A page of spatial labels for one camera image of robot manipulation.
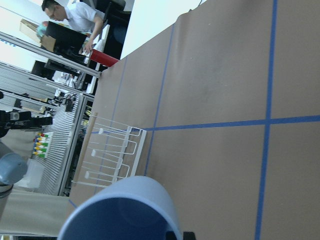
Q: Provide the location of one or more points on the white wire cup rack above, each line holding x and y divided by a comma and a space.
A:
110, 152

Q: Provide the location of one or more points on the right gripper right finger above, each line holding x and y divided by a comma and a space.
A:
189, 235

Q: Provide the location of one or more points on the black monitor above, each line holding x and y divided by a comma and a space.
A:
67, 41

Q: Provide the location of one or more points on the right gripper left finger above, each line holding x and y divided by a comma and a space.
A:
170, 235

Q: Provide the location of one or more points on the red cylinder roll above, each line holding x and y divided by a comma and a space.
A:
102, 58

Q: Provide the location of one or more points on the man in white shirt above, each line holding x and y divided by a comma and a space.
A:
80, 16

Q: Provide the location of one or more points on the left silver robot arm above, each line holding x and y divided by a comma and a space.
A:
12, 169

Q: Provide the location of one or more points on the blue plastic cup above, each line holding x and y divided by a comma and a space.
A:
134, 208

